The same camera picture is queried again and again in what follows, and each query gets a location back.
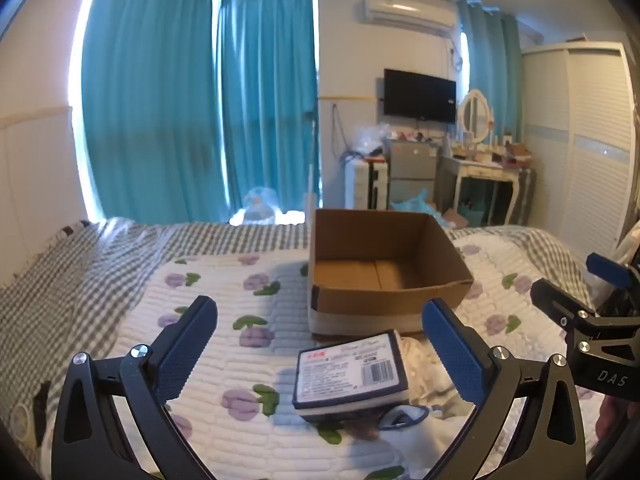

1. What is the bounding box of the white drawer cabinet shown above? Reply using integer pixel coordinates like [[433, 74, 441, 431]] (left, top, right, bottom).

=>
[[344, 159, 390, 210]]

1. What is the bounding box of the thin hanging cable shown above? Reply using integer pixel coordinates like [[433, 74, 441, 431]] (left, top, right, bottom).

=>
[[331, 102, 352, 157]]

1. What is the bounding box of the white dressing table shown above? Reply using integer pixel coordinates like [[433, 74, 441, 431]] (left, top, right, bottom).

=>
[[440, 152, 534, 227]]

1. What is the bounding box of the white floral quilted blanket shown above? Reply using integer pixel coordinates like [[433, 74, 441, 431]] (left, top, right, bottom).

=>
[[107, 240, 603, 480]]

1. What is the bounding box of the cluster of cosmetics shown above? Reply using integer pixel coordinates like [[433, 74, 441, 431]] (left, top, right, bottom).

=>
[[450, 130, 532, 167]]

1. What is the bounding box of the dark object with pale disc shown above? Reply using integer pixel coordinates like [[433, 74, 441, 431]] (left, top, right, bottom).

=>
[[10, 380, 52, 452]]

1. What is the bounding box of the white air conditioner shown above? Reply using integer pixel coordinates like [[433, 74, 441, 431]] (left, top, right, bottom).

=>
[[357, 0, 458, 37]]

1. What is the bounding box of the clear plastic water jug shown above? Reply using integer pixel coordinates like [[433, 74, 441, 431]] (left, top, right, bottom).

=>
[[242, 186, 279, 226]]

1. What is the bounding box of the grey mini fridge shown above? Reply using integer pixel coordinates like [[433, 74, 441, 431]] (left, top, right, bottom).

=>
[[387, 138, 443, 209]]

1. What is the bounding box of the blue-edged cotton pad pack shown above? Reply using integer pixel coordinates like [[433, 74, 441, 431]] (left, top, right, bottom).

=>
[[292, 330, 410, 423]]

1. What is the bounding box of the wide teal curtain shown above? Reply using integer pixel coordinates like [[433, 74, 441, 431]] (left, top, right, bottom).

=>
[[81, 0, 227, 224]]

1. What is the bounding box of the person's right hand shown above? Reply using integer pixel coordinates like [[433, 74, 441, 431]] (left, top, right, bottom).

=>
[[597, 393, 623, 453]]

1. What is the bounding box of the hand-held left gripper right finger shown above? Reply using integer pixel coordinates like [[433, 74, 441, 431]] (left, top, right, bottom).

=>
[[421, 298, 587, 480]]

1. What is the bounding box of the clear plastic bag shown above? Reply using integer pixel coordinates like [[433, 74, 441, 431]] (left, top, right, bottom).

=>
[[350, 122, 389, 157]]

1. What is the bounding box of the white louvered wardrobe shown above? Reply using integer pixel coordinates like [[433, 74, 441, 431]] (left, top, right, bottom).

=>
[[520, 41, 640, 257]]

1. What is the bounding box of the white oval vanity mirror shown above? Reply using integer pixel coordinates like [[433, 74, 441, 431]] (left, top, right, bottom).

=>
[[457, 89, 496, 147]]

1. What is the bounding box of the black wall television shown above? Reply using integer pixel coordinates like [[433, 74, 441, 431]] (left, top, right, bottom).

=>
[[383, 68, 457, 125]]

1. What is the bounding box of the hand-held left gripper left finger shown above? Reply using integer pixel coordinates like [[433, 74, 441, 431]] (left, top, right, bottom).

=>
[[51, 295, 219, 480]]

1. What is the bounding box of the narrow teal curtain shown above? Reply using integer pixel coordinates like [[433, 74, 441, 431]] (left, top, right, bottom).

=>
[[457, 0, 523, 142]]

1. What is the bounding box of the brown cardboard box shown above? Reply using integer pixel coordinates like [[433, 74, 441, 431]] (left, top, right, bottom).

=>
[[307, 208, 475, 337]]

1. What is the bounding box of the white floor stand pole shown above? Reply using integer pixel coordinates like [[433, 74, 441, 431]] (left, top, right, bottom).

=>
[[305, 110, 321, 211]]

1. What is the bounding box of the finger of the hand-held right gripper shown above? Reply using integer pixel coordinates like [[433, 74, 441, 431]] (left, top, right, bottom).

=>
[[531, 278, 601, 332], [586, 253, 638, 289]]

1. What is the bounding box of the blue plastic bag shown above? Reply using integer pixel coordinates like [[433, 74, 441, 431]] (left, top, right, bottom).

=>
[[390, 189, 445, 224]]

